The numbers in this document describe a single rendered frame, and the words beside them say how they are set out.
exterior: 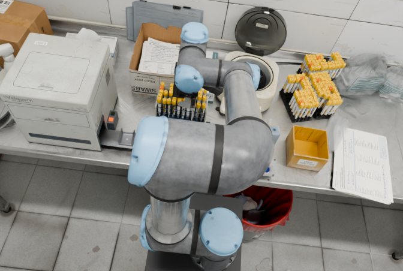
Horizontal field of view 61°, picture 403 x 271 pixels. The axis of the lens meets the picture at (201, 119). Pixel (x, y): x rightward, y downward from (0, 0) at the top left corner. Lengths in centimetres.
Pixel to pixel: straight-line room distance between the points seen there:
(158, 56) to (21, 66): 57
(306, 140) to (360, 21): 57
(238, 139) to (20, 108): 85
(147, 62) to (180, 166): 103
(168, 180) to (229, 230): 41
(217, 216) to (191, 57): 42
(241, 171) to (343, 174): 94
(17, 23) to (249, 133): 122
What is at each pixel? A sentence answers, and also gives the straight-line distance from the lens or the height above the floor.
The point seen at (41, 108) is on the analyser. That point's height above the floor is 112.
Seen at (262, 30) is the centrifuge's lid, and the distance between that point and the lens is 156.
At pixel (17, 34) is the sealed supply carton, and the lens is 155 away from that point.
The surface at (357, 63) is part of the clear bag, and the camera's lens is 166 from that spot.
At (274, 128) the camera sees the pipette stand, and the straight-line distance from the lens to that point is 133.
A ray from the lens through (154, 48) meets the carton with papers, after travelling 157.
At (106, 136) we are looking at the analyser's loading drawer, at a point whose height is 92.
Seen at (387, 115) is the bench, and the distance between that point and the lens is 173.
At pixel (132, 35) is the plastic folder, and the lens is 168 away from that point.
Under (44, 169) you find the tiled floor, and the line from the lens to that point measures 238.
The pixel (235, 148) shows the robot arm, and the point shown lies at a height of 158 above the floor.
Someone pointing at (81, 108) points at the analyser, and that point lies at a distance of 112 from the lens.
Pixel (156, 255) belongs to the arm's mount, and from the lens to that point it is 112.
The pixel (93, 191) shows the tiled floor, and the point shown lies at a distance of 224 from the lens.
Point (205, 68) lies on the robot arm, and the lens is 89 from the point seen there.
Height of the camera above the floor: 203
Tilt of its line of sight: 55 degrees down
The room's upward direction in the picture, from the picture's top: 10 degrees clockwise
